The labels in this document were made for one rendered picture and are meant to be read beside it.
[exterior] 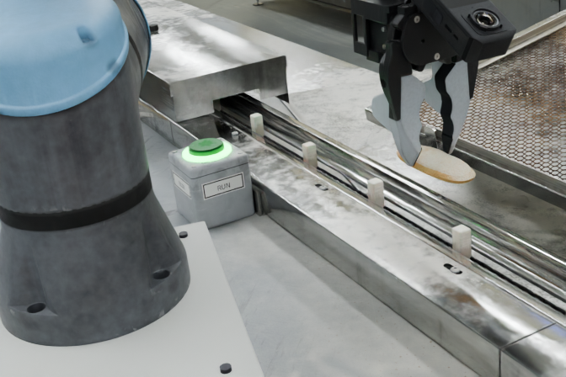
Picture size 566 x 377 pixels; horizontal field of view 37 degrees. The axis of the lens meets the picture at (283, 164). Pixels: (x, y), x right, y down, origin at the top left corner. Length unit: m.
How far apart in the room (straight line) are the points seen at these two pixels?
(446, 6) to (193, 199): 0.37
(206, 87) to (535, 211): 0.48
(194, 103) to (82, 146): 0.58
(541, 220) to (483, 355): 0.28
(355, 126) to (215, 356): 0.65
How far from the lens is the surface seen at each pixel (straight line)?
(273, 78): 1.21
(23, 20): 0.61
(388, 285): 0.75
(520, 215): 0.93
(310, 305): 0.78
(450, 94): 0.78
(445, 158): 0.79
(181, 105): 1.16
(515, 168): 0.86
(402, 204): 0.89
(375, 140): 1.14
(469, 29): 0.68
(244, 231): 0.93
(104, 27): 0.59
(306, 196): 0.89
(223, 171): 0.92
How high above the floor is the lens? 1.24
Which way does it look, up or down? 23 degrees down
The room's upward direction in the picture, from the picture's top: 6 degrees counter-clockwise
